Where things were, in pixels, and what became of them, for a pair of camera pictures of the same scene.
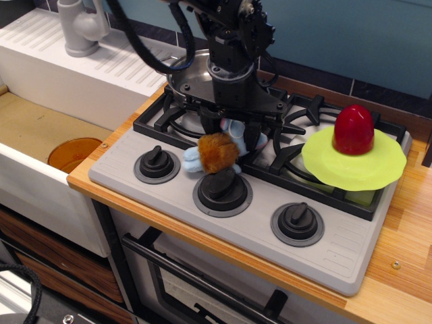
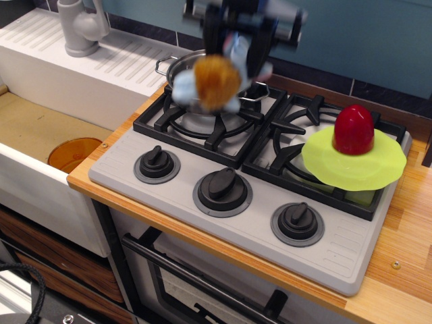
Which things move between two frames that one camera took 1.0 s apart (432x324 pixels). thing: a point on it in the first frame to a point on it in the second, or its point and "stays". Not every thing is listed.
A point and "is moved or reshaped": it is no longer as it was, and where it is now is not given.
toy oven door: [171, 279] stays
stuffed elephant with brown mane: [219, 152] is moved or reshaped
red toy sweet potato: [354, 131] stays
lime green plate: [383, 165] stays
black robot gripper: [233, 91] to [283, 19]
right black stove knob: [298, 225] stays
